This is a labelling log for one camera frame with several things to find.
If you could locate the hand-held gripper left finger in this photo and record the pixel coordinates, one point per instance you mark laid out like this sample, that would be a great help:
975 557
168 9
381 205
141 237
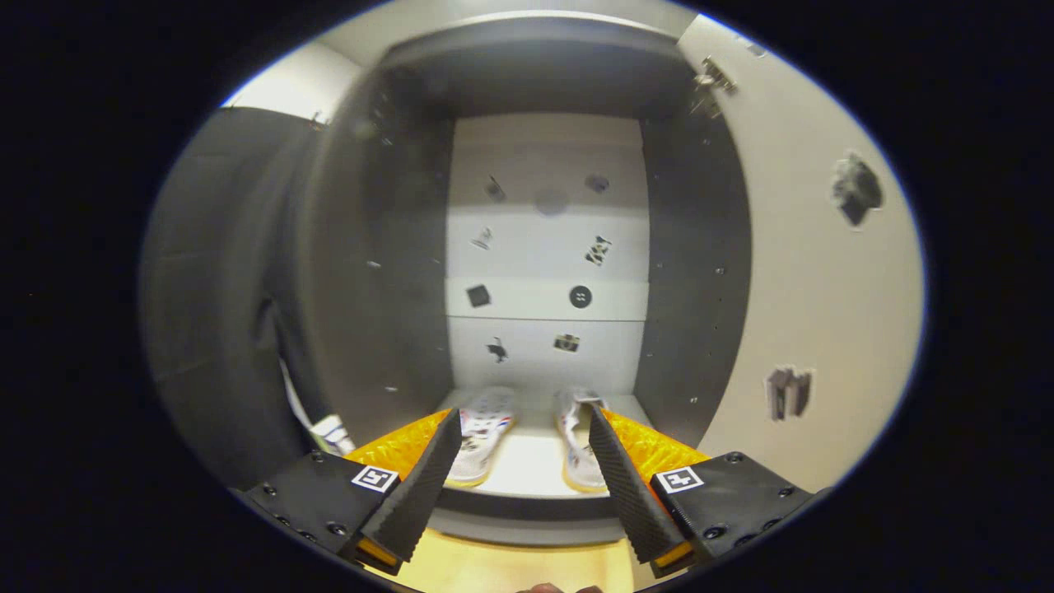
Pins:
428 486

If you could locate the black backdrop cloth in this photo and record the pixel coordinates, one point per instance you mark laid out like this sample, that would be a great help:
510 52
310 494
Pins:
206 288

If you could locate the white sheet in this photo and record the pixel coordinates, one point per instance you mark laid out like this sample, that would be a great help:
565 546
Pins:
296 399

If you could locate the white canvas shoe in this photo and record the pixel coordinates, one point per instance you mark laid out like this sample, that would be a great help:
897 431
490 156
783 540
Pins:
486 420
576 461

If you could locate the metal door hinge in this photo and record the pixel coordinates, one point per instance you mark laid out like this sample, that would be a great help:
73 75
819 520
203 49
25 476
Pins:
715 78

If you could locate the blue spine book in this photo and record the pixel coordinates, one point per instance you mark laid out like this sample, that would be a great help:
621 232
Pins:
342 438

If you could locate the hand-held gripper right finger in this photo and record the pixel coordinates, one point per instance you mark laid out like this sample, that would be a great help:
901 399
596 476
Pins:
626 494

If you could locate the dark grey shoe cabinet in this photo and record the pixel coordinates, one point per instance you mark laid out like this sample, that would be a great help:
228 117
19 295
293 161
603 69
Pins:
395 288

